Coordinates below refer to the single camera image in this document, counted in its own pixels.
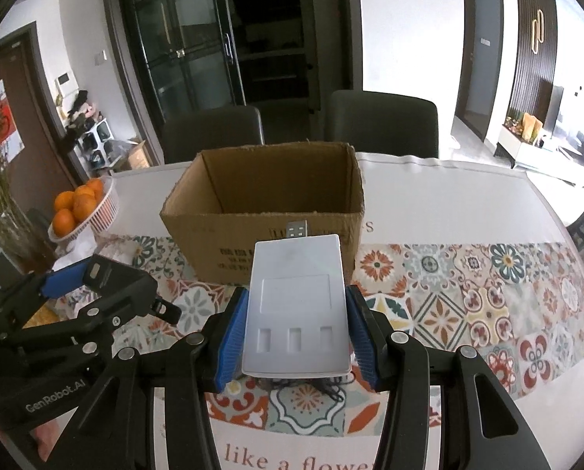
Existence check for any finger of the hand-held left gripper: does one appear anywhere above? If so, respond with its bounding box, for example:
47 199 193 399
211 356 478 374
0 260 97 338
8 298 156 354

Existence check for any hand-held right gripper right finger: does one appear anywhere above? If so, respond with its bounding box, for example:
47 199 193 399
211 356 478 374
346 284 552 470

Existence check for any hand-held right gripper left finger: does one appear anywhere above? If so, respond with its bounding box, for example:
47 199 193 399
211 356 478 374
64 287 248 470

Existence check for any white USB hub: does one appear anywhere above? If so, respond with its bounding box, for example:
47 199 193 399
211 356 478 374
240 218 352 379

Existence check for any brown cardboard box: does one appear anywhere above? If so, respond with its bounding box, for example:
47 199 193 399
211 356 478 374
160 141 366 287

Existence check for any person's left hand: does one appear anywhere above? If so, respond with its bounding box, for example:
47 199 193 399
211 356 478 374
30 411 80 458

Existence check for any floral tissue pack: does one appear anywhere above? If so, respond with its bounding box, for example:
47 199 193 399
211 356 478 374
57 232 148 275

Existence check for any clear glass vase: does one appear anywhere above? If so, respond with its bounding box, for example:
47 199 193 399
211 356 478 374
0 201 58 275

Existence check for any white fruit basket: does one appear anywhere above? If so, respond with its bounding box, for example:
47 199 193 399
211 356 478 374
47 176 121 243

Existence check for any grey plastic bag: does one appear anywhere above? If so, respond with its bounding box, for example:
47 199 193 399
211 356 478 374
103 139 131 162

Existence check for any white shoe rack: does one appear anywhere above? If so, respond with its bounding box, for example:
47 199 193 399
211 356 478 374
74 120 114 172

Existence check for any small cardboard box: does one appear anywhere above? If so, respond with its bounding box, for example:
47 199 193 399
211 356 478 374
125 139 153 170

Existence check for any white patterned table cloth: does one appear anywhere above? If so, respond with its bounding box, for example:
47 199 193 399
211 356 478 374
27 152 584 470

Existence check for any red door poster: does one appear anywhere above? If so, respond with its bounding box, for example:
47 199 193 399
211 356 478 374
0 78 25 157

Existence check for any dark dining chair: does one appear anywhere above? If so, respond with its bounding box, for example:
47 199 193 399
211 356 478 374
325 89 440 159
162 105 265 165

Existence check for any white TV cabinet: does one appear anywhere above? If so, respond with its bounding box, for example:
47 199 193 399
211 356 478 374
498 125 584 187

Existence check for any orange paper bag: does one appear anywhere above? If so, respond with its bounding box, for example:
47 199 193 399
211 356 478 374
522 112 542 145

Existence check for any dark glass sliding door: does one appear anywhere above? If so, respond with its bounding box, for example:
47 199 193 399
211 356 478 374
101 0 359 165

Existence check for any black television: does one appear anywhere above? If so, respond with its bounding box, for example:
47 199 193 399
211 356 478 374
547 85 564 133

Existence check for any grey interior door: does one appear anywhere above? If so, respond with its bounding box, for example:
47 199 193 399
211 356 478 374
463 0 503 143

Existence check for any black tangled cable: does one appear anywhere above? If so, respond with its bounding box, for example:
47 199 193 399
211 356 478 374
267 376 354 405

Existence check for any dark slatted wall panel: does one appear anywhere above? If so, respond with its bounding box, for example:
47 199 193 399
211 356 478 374
510 0 557 128

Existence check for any gold wall ornament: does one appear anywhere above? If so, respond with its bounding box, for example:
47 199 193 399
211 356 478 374
531 8 545 54

